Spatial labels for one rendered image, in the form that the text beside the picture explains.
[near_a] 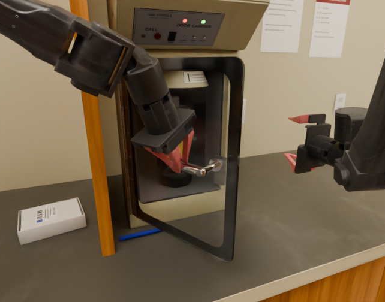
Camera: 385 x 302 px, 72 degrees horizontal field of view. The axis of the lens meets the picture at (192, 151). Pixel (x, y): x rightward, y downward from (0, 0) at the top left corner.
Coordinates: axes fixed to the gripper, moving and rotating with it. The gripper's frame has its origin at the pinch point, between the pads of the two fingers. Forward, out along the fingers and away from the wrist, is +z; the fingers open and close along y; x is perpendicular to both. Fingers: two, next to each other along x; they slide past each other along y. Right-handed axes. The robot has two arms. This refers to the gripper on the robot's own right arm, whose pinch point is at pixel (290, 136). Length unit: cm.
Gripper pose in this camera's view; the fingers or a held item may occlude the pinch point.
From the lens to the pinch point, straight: 73.7
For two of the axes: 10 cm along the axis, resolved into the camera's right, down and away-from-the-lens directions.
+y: 0.0, -9.5, -3.1
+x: -9.3, 1.1, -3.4
